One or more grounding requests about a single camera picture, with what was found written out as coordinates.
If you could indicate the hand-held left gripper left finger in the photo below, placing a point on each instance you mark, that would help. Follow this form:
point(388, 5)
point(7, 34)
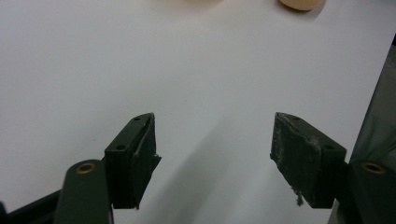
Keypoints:
point(129, 165)

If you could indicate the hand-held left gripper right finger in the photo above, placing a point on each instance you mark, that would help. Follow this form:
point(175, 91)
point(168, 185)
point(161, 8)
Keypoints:
point(308, 161)

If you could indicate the dark cloth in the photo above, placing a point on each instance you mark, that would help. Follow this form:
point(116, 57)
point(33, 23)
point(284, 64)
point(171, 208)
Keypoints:
point(378, 121)

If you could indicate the beige round object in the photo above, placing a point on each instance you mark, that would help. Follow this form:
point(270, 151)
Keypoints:
point(300, 3)

